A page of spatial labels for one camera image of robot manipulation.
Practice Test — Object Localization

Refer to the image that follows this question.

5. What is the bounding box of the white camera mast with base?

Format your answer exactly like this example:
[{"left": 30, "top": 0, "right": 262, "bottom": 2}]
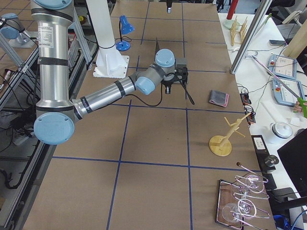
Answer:
[{"left": 86, "top": 0, "right": 129, "bottom": 79}]

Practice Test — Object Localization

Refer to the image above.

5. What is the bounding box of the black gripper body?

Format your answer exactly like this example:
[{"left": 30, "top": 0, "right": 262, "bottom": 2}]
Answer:
[{"left": 164, "top": 81, "right": 173, "bottom": 91}]

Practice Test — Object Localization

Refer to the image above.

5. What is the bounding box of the teach pendant tablet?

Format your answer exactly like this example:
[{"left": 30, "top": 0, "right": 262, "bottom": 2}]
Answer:
[
  {"left": 268, "top": 54, "right": 297, "bottom": 80},
  {"left": 272, "top": 79, "right": 307, "bottom": 106}
]

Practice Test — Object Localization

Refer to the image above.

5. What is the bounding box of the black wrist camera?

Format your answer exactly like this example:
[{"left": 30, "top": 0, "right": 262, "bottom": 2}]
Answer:
[{"left": 161, "top": 67, "right": 189, "bottom": 87}]

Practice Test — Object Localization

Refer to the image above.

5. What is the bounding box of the pale green glass plate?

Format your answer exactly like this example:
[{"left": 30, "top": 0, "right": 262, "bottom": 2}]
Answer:
[{"left": 223, "top": 19, "right": 234, "bottom": 30}]

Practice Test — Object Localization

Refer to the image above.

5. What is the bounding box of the wooden dish rack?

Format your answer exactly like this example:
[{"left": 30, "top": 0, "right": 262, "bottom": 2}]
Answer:
[{"left": 230, "top": 17, "right": 248, "bottom": 46}]

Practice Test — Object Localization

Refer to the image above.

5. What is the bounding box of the white enamel pot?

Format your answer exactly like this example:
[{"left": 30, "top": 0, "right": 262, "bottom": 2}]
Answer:
[{"left": 267, "top": 122, "right": 293, "bottom": 144}]

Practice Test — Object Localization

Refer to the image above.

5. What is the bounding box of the black tray with glasses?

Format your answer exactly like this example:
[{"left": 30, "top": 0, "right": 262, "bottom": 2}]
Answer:
[{"left": 215, "top": 179, "right": 271, "bottom": 230}]

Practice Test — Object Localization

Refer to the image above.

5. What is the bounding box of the blue desk lamp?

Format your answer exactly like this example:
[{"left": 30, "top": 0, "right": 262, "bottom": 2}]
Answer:
[{"left": 116, "top": 15, "right": 135, "bottom": 51}]

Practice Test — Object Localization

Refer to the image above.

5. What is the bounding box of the red cup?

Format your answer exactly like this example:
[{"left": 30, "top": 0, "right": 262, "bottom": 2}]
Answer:
[{"left": 226, "top": 0, "right": 239, "bottom": 20}]

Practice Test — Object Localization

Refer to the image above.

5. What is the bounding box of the lower teach pendant tablet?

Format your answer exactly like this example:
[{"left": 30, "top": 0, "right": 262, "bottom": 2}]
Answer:
[{"left": 272, "top": 79, "right": 307, "bottom": 106}]

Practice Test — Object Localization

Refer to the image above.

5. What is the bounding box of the upper teach pendant tablet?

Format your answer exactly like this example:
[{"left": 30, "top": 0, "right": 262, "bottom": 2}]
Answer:
[{"left": 268, "top": 54, "right": 297, "bottom": 80}]

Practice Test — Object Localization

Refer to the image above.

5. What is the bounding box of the grey folded cloth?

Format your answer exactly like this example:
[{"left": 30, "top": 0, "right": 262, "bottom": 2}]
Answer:
[{"left": 209, "top": 90, "right": 229, "bottom": 107}]

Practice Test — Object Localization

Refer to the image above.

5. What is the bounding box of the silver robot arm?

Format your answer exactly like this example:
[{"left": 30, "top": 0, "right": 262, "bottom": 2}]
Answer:
[{"left": 31, "top": 0, "right": 176, "bottom": 145}]

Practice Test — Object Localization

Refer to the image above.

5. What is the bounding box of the wooden mug tree stand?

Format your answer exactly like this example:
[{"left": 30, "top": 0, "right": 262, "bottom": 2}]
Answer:
[{"left": 209, "top": 113, "right": 250, "bottom": 157}]

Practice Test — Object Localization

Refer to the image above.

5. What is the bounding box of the metal reacher grabber tool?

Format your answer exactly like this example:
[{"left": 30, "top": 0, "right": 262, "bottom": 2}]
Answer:
[{"left": 244, "top": 54, "right": 307, "bottom": 118}]

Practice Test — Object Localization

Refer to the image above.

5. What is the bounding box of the aluminium frame post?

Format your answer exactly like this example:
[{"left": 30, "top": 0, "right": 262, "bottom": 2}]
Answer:
[{"left": 230, "top": 0, "right": 272, "bottom": 74}]

